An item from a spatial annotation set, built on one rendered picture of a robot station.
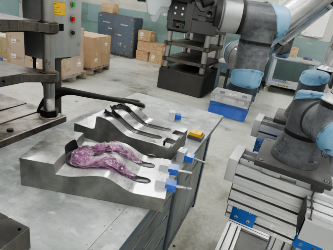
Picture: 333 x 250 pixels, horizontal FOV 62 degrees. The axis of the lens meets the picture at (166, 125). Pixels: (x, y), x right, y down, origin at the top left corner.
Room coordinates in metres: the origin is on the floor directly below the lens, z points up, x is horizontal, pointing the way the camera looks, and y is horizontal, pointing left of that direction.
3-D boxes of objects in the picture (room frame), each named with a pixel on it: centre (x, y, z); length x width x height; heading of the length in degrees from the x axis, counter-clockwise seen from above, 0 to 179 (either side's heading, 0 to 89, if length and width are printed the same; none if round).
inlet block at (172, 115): (1.63, -0.07, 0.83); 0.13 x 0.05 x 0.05; 91
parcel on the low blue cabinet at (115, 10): (8.44, 2.11, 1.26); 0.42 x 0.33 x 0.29; 70
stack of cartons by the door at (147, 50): (8.05, 0.75, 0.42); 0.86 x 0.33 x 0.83; 70
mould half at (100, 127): (1.26, 0.17, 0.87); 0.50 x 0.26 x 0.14; 70
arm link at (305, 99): (0.82, -0.44, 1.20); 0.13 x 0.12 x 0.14; 2
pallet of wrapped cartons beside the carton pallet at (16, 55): (4.97, 2.36, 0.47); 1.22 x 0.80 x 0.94; 74
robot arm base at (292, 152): (0.83, -0.44, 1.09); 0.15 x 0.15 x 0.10
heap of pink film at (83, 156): (0.90, 0.21, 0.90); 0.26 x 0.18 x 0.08; 87
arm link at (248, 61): (0.70, -0.18, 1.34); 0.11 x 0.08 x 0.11; 2
